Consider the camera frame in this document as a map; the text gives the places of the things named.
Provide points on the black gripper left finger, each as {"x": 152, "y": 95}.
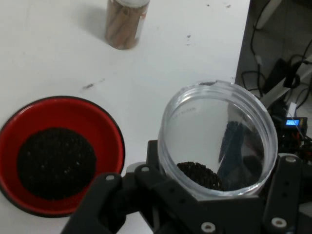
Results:
{"x": 117, "y": 202}

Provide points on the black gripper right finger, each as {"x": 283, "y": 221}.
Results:
{"x": 282, "y": 195}

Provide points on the black seeds pile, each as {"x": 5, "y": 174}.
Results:
{"x": 56, "y": 163}
{"x": 200, "y": 176}

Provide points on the tall clear plastic jar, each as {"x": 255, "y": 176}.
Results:
{"x": 207, "y": 109}

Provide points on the black box blue display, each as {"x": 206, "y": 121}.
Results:
{"x": 292, "y": 122}

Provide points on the red bowl black rim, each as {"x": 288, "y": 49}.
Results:
{"x": 73, "y": 112}

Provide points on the black power plug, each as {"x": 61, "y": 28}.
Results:
{"x": 292, "y": 76}

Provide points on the black power adapter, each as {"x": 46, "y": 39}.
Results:
{"x": 276, "y": 74}

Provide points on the cinnamon stick jar white lid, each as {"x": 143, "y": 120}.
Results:
{"x": 122, "y": 24}

